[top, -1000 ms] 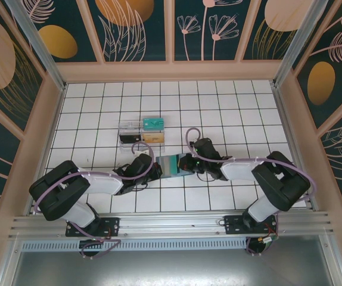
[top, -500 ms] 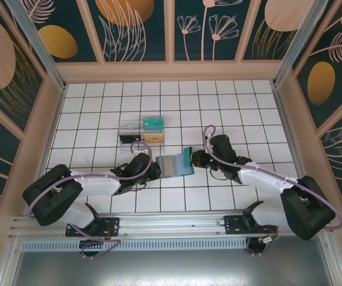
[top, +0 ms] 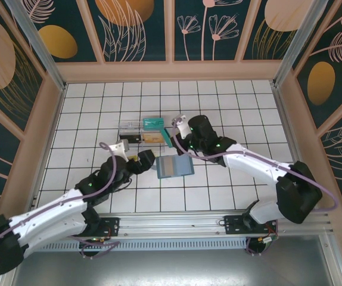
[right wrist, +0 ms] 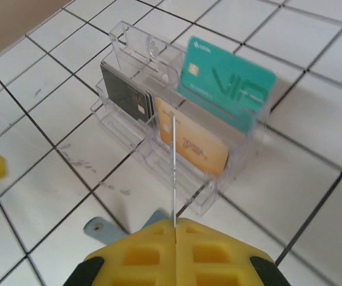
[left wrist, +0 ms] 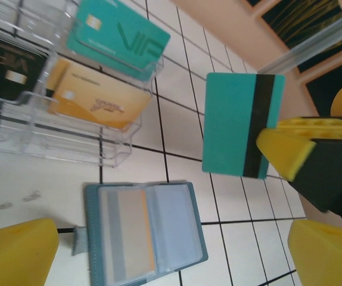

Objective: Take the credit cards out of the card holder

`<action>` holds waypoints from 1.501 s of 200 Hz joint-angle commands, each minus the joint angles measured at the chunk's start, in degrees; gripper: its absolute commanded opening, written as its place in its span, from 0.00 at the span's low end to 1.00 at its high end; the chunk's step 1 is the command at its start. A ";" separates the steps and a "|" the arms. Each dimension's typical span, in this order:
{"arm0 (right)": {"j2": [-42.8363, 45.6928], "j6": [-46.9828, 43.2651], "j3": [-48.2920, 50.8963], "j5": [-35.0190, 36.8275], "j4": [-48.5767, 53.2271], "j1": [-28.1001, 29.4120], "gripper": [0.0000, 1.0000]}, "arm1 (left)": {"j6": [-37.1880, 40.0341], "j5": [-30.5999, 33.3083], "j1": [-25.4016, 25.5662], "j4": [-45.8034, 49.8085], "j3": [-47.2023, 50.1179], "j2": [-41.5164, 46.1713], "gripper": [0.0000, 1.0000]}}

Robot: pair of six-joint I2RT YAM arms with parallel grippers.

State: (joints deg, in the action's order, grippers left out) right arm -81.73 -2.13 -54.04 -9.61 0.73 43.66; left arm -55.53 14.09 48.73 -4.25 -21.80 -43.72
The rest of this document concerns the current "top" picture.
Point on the plain teal card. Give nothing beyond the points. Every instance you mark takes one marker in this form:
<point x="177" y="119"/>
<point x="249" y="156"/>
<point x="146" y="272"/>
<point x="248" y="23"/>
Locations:
<point x="166" y="137"/>

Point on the black card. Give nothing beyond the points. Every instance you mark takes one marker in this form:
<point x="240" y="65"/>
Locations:
<point x="133" y="137"/>

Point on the blue leather card holder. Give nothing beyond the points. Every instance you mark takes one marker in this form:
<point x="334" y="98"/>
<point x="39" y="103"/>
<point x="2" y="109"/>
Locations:
<point x="183" y="167"/>

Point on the gold card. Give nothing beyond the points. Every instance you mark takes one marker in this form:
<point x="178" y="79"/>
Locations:
<point x="153" y="138"/>

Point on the teal VIP card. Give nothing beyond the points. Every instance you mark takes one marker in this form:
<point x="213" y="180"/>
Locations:
<point x="154" y="124"/>

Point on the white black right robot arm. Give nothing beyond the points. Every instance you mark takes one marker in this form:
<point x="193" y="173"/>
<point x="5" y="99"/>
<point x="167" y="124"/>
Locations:
<point x="257" y="167"/>

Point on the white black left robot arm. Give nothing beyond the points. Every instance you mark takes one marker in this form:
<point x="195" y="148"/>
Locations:
<point x="49" y="217"/>

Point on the clear acrylic card stand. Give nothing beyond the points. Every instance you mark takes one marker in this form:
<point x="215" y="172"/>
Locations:
<point x="129" y="125"/>

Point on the grey metal sheet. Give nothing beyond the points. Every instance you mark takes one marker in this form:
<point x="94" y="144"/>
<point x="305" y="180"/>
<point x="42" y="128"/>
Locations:
<point x="174" y="268"/>

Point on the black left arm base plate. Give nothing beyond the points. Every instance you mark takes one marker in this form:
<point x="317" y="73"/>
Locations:
<point x="111" y="223"/>

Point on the aluminium mounting rail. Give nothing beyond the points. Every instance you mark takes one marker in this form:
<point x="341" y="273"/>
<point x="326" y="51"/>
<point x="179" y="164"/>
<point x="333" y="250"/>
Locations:
<point x="174" y="226"/>

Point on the aluminium side rail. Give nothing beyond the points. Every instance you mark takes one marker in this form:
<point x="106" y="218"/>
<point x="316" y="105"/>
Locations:
<point x="46" y="149"/>
<point x="292" y="149"/>

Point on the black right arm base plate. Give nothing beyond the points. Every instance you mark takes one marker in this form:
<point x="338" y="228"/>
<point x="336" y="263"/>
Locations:
<point x="233" y="223"/>

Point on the aluminium corner post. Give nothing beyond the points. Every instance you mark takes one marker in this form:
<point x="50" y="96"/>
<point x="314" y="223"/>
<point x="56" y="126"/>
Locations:
<point x="37" y="44"/>
<point x="299" y="38"/>

